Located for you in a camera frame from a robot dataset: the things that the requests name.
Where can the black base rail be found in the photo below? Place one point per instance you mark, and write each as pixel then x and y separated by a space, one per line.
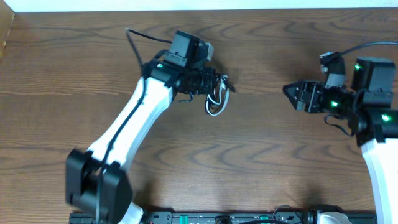
pixel 282 214

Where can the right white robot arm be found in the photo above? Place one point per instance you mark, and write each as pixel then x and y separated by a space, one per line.
pixel 366 106

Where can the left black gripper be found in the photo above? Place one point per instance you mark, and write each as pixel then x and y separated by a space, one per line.
pixel 212 81

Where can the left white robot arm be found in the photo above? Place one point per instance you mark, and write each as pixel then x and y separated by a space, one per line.
pixel 96 180

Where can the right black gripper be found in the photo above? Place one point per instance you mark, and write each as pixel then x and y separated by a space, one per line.
pixel 314 87

